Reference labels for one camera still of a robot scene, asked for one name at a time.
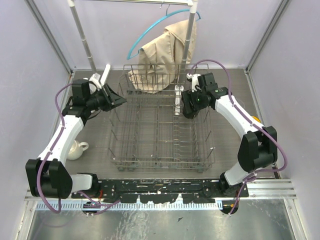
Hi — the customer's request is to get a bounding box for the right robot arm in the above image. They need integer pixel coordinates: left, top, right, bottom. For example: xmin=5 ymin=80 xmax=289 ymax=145
xmin=181 ymin=73 xmax=278 ymax=197

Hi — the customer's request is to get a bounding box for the yellow plastic cup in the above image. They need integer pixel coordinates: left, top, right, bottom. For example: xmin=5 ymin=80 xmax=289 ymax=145
xmin=252 ymin=116 xmax=261 ymax=124

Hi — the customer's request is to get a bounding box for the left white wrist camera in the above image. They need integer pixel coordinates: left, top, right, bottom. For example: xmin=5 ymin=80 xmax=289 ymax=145
xmin=89 ymin=73 xmax=106 ymax=90

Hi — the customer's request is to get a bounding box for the white metal clothes rack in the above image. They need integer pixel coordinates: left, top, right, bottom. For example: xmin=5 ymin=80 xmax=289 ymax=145
xmin=66 ymin=0 xmax=200 ymax=116

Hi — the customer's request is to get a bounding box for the cream speckled ceramic mug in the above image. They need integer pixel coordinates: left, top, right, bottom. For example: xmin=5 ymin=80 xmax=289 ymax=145
xmin=66 ymin=140 xmax=89 ymax=161

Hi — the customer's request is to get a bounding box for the black mug cream inside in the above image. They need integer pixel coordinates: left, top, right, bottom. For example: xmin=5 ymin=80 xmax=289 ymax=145
xmin=182 ymin=107 xmax=200 ymax=119

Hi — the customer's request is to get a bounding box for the white slotted cable duct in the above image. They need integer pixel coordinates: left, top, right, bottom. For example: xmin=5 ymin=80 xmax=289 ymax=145
xmin=36 ymin=201 xmax=223 ymax=211

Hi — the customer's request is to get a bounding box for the beige cloth garment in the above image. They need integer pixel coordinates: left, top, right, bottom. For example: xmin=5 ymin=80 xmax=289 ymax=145
xmin=128 ymin=20 xmax=189 ymax=94

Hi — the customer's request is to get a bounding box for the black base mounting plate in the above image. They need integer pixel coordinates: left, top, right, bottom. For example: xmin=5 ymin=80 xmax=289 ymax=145
xmin=84 ymin=178 xmax=241 ymax=204

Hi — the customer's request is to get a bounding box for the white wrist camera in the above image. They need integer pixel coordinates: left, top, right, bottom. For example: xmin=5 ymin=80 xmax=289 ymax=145
xmin=89 ymin=73 xmax=106 ymax=90
xmin=186 ymin=73 xmax=201 ymax=93

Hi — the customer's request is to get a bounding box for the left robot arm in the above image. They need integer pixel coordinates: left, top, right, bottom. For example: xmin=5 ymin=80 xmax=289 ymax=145
xmin=25 ymin=79 xmax=127 ymax=199

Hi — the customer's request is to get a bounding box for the teal clothes hanger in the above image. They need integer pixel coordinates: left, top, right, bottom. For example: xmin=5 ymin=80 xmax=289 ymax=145
xmin=126 ymin=9 xmax=194 ymax=60

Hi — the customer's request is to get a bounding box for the grey wire dish rack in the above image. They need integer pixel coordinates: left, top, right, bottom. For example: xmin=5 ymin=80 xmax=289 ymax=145
xmin=107 ymin=64 xmax=215 ymax=173

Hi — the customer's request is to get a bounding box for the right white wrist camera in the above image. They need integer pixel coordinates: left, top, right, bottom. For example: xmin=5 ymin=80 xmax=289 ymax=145
xmin=186 ymin=73 xmax=201 ymax=93

